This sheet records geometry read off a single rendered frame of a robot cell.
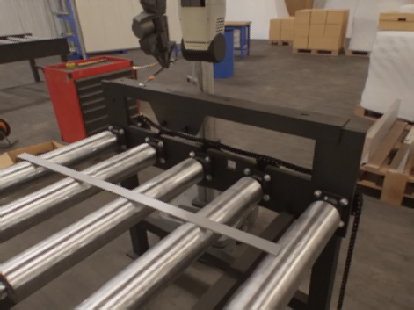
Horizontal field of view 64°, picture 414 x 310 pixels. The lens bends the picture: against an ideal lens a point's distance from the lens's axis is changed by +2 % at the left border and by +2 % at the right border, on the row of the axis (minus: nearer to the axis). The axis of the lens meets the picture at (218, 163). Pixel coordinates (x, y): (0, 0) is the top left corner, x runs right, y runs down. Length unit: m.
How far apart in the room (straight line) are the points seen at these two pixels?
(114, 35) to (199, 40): 4.17
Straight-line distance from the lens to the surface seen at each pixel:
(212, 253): 1.79
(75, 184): 1.41
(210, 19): 1.80
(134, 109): 3.81
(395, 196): 2.97
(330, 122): 1.14
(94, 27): 5.87
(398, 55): 4.49
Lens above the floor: 1.55
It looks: 28 degrees down
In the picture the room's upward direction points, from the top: 2 degrees counter-clockwise
